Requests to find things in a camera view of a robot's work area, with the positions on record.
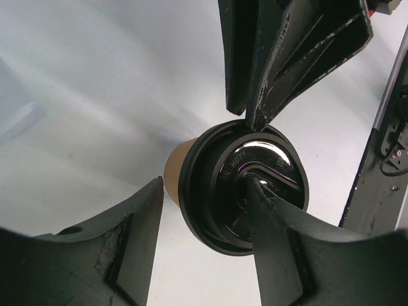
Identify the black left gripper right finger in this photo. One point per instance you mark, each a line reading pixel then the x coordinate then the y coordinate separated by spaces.
pixel 302 260

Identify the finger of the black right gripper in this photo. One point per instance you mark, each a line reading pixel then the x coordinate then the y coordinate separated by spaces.
pixel 298 43
pixel 240 22

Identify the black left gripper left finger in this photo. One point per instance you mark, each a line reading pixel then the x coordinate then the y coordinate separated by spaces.
pixel 105 260

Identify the black plastic cup lid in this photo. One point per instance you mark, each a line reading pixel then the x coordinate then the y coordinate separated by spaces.
pixel 211 185

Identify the single brown paper cup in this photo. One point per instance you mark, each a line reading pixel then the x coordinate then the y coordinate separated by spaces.
pixel 172 169

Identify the white and blue paper bag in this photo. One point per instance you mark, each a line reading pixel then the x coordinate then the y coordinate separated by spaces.
pixel 19 109

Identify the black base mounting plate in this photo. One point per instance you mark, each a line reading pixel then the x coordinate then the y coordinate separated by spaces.
pixel 378 192

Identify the aluminium frame rail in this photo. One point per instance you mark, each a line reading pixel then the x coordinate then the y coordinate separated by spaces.
pixel 391 82

